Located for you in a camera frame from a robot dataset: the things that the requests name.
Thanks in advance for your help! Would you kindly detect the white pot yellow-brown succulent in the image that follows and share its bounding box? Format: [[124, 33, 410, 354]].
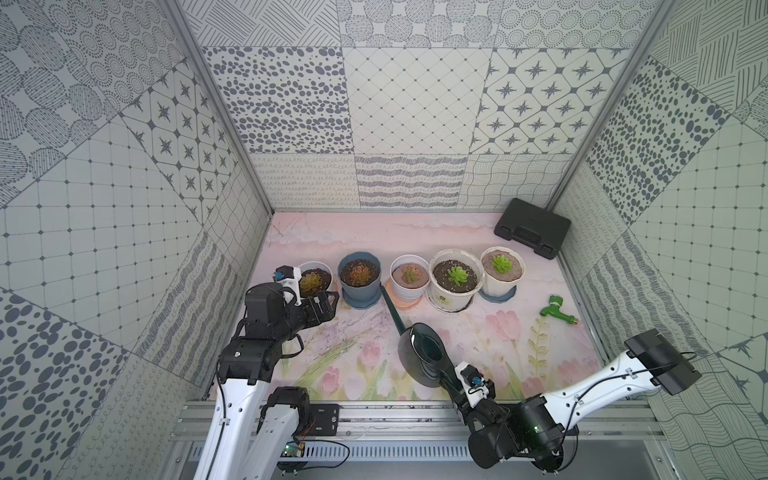
[[299, 261, 333, 298]]

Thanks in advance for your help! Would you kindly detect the blue-grey pot red succulent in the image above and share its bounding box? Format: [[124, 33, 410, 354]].
[[338, 252, 382, 310]]

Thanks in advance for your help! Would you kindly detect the white pot pink succulent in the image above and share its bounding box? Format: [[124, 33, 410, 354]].
[[384, 254, 430, 310]]

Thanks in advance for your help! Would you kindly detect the dark green watering can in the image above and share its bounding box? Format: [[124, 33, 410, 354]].
[[380, 287, 463, 398]]

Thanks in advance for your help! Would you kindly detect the white pot bright green succulent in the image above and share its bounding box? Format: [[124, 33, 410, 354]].
[[480, 247, 526, 303]]

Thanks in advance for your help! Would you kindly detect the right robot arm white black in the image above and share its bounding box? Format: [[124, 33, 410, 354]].
[[468, 329, 702, 473]]

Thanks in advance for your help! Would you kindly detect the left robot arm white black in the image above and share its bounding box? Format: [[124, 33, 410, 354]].
[[194, 280, 339, 479]]

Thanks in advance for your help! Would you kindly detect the large white pot green succulent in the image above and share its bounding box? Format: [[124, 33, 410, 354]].
[[427, 249, 485, 313]]

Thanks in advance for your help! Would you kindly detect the left small circuit board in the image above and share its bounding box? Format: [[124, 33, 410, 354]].
[[277, 441, 308, 472]]

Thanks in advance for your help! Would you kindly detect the black plastic tool case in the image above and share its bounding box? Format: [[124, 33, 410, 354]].
[[494, 198, 571, 260]]

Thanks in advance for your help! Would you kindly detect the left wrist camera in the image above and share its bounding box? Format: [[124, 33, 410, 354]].
[[273, 265, 302, 306]]

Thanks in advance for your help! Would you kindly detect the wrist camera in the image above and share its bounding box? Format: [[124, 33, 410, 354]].
[[454, 362, 490, 408], [273, 265, 302, 306]]

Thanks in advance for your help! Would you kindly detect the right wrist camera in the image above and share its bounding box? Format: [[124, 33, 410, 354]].
[[454, 362, 490, 408]]

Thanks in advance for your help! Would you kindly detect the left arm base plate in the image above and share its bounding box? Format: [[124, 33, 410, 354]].
[[294, 403, 341, 438]]

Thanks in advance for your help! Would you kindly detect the aluminium mounting rail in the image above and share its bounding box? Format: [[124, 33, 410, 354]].
[[170, 400, 663, 441]]

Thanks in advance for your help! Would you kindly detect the green hose nozzle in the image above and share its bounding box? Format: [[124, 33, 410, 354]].
[[539, 295, 579, 325]]

